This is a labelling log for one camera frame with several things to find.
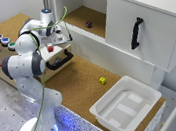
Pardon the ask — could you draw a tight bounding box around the green button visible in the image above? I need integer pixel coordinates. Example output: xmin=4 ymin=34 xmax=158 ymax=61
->
xmin=6 ymin=40 xmax=18 ymax=52

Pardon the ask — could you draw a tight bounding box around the green cable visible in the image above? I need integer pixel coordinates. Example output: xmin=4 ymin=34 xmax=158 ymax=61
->
xmin=15 ymin=5 xmax=80 ymax=131

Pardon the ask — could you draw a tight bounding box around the black drawer handle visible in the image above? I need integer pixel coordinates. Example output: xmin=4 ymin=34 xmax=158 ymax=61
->
xmin=44 ymin=47 xmax=75 ymax=72

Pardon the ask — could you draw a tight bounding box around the white cabinet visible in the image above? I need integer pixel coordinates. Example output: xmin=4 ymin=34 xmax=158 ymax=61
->
xmin=55 ymin=0 xmax=176 ymax=101

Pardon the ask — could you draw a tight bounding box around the white plastic box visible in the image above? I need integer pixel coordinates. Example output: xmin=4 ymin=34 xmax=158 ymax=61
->
xmin=85 ymin=72 xmax=167 ymax=131

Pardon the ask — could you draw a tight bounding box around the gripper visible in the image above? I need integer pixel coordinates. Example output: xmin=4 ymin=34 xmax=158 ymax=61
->
xmin=45 ymin=23 xmax=74 ymax=47

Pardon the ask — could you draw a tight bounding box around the blue button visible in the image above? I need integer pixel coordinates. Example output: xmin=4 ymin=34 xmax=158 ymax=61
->
xmin=0 ymin=36 xmax=12 ymax=48

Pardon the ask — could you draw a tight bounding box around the white sliding door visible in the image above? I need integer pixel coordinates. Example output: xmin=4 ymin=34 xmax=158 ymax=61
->
xmin=100 ymin=0 xmax=176 ymax=80

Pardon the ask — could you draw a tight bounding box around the yellow block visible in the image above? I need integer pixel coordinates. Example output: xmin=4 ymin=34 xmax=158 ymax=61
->
xmin=98 ymin=76 xmax=108 ymax=86

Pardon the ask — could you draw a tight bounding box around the black door handle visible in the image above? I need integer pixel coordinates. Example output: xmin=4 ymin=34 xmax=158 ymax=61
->
xmin=128 ymin=16 xmax=148 ymax=51

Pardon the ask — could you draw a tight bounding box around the purple block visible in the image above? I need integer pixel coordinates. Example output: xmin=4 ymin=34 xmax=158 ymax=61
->
xmin=85 ymin=20 xmax=94 ymax=29

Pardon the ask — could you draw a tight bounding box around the wooden drawer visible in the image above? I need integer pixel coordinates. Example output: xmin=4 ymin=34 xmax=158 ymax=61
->
xmin=38 ymin=41 xmax=77 ymax=84

